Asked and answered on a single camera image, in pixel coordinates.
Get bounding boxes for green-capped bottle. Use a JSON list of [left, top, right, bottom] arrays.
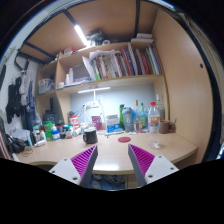
[[139, 102, 149, 130]]

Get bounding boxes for clear glass bottle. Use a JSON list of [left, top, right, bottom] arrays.
[[155, 94, 166, 122]]

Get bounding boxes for brown mug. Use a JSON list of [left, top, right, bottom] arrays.
[[158, 119, 176, 135]]

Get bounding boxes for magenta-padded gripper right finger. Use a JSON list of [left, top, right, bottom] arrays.
[[127, 143, 179, 187]]

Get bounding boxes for white LED light bar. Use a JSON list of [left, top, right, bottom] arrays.
[[77, 86, 111, 94]]

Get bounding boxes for white wall socket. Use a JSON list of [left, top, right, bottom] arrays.
[[83, 100, 101, 109]]

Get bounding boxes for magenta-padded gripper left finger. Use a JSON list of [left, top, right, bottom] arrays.
[[48, 144, 99, 188]]

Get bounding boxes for flat round red coaster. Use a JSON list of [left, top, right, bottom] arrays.
[[117, 136, 132, 144]]

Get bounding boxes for magenta carton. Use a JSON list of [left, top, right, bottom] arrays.
[[91, 115, 103, 131]]

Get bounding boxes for clear red-capped drink bottle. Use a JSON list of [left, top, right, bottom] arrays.
[[147, 101, 162, 150]]

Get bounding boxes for black mug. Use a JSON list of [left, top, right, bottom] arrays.
[[82, 128, 99, 145]]

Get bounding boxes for red and white canister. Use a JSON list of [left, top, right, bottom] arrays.
[[68, 115, 80, 127]]

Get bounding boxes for wooden shelf unit with books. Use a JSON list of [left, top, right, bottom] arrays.
[[18, 3, 171, 122]]

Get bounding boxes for yellow-capped glass bottle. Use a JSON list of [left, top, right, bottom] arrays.
[[132, 99, 142, 132]]

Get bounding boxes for green bottle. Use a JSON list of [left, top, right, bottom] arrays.
[[119, 104, 125, 129]]

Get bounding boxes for hanging dark clothes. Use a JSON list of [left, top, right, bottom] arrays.
[[4, 71, 38, 131]]

